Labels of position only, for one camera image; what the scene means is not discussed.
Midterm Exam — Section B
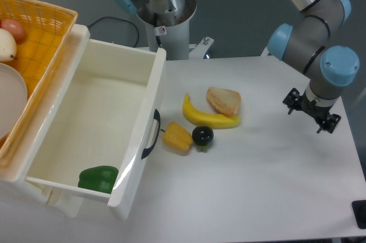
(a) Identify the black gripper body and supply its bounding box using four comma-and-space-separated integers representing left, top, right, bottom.
283, 88, 341, 133

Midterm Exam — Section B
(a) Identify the white top drawer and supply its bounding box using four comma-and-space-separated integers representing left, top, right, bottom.
25, 38, 167, 221

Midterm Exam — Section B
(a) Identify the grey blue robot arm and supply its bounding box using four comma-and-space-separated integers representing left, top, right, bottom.
114, 0, 360, 133

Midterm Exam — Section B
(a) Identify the toast bread slice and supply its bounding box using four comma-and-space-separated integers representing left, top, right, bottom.
206, 87, 241, 117

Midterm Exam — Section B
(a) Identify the yellow banana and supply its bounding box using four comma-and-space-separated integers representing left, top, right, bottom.
182, 94, 241, 129

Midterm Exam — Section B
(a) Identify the dark purple eggplant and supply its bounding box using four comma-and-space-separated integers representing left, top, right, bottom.
192, 126, 214, 152

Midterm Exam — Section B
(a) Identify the black table corner clamp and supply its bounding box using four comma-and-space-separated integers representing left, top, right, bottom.
351, 200, 366, 229

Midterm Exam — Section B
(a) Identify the yellow corn piece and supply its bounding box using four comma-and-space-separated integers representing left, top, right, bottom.
162, 122, 193, 152

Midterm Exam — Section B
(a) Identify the green bell pepper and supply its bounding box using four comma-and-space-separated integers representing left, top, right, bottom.
78, 165, 118, 194

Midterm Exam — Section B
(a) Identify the orange woven basket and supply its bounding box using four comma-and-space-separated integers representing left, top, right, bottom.
1, 0, 78, 158

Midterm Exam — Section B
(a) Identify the white plate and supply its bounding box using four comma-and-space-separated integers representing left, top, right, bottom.
1, 63, 27, 139

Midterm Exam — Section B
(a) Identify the white table bracket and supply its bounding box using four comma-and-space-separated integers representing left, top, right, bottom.
189, 37, 214, 60

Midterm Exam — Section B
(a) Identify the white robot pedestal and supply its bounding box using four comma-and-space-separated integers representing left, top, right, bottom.
137, 0, 197, 60

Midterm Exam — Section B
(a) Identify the black cable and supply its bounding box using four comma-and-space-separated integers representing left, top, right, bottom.
86, 16, 140, 47

